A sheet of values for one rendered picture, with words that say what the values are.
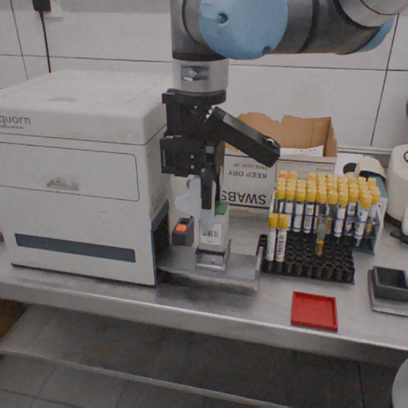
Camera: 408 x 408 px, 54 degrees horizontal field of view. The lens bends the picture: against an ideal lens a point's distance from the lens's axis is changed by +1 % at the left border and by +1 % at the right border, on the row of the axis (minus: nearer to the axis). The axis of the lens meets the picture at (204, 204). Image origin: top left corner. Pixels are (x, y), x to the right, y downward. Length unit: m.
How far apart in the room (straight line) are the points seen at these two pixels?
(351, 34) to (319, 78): 0.68
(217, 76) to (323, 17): 0.15
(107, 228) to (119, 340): 0.85
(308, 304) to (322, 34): 0.40
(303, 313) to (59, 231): 0.41
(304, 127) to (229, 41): 0.73
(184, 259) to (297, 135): 0.56
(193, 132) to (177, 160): 0.05
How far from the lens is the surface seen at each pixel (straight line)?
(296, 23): 0.46
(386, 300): 0.71
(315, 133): 1.12
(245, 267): 0.68
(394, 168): 0.94
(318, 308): 0.68
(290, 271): 0.73
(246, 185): 0.88
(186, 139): 0.57
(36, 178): 0.68
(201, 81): 0.53
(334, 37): 0.49
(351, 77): 1.16
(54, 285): 0.75
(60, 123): 0.62
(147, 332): 1.48
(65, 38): 1.33
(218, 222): 0.62
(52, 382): 1.77
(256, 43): 0.42
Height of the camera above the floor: 1.32
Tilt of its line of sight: 28 degrees down
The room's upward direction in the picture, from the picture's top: straight up
